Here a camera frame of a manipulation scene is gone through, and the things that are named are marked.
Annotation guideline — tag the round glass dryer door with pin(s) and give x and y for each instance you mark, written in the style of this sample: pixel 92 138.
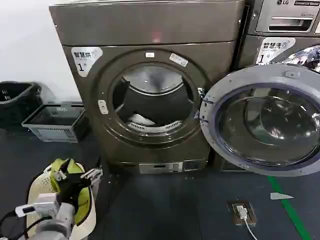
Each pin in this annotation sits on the round glass dryer door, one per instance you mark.
pixel 262 120

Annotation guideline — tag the grey plastic crate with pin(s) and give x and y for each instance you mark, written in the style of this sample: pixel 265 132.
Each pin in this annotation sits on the grey plastic crate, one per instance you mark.
pixel 52 125

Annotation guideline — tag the grey triangular tape piece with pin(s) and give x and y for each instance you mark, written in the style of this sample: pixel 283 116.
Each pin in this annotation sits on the grey triangular tape piece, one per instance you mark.
pixel 280 196

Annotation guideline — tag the yellow-green garment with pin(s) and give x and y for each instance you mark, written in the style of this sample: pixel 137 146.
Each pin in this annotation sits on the yellow-green garment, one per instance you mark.
pixel 83 200

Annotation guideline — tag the white cloth in drum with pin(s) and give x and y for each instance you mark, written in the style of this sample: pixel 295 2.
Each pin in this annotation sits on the white cloth in drum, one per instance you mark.
pixel 142 119

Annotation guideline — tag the silver stacked laundry machine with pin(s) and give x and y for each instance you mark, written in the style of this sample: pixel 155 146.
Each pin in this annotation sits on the silver stacked laundry machine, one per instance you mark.
pixel 287 15

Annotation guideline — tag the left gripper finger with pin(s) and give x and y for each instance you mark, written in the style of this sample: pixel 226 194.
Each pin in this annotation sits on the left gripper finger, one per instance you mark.
pixel 60 174
pixel 91 173

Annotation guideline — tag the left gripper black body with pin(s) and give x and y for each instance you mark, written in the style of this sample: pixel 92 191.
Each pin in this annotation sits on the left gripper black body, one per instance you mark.
pixel 71 187

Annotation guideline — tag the green floor tape strip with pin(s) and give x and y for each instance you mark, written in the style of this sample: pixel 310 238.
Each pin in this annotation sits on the green floor tape strip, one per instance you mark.
pixel 287 205

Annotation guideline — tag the grey front-load dryer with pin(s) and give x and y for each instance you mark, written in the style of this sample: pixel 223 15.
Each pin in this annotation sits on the grey front-load dryer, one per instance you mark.
pixel 150 25

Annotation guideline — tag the cream white laundry basket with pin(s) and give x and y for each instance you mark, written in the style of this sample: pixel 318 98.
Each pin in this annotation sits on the cream white laundry basket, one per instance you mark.
pixel 40 183

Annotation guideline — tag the black plastic basket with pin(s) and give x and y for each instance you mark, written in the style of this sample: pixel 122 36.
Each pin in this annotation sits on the black plastic basket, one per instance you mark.
pixel 17 100

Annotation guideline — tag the metal floor socket box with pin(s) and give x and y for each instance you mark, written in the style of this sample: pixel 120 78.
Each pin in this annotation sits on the metal floor socket box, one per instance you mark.
pixel 233 212

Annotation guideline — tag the grey washer with glass door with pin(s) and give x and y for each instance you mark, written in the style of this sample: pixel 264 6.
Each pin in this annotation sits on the grey washer with glass door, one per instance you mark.
pixel 250 55

